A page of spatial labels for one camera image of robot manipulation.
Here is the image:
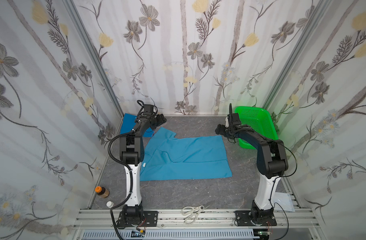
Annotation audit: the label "light blue t shirt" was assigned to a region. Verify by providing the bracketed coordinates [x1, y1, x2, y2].
[140, 128, 232, 182]

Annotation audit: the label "green plastic basket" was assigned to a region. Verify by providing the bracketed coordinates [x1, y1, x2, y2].
[235, 106, 279, 140]

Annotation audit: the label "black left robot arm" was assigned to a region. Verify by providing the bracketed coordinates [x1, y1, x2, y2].
[108, 100, 167, 240]

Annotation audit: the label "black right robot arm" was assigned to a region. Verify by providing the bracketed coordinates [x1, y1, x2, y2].
[215, 106, 289, 227]

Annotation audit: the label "folded blue t shirt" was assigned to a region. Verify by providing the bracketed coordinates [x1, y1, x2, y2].
[120, 114, 155, 138]

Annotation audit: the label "brown bottle orange cap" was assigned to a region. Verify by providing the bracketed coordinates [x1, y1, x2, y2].
[95, 186, 110, 198]

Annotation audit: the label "clear plastic bag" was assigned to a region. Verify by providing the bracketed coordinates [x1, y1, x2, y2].
[272, 193, 295, 212]

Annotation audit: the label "small white capped bottle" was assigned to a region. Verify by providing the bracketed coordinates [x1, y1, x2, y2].
[106, 201, 114, 209]

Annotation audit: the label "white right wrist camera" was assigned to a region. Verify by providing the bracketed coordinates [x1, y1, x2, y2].
[226, 113, 242, 128]

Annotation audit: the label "white handled scissors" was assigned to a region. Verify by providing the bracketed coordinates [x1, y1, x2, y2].
[181, 201, 216, 225]

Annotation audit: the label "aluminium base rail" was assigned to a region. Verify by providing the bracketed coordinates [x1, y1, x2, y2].
[69, 209, 327, 240]

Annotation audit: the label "white slotted cable duct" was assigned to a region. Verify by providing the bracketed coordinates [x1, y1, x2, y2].
[80, 229, 259, 240]

